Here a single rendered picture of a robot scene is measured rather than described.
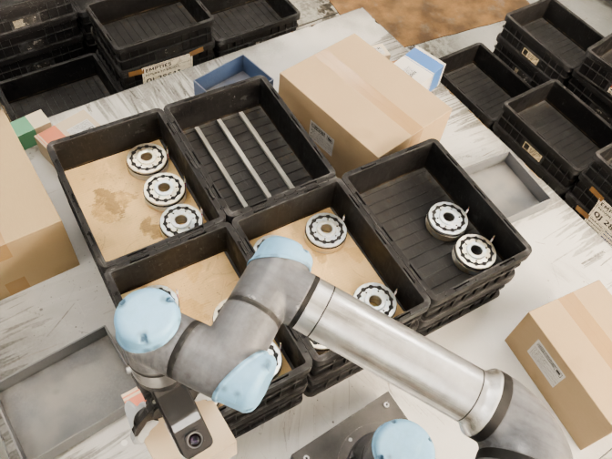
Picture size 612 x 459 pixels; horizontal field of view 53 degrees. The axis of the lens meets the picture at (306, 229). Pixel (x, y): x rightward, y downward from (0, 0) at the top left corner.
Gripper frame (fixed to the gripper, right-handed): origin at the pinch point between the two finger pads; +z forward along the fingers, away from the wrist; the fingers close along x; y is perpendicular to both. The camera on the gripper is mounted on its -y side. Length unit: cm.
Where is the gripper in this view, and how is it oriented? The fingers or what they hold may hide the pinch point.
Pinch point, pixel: (178, 422)
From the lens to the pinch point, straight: 105.5
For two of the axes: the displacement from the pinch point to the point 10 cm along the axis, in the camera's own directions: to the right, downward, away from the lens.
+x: -8.3, 4.1, -3.7
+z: -0.8, 5.6, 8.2
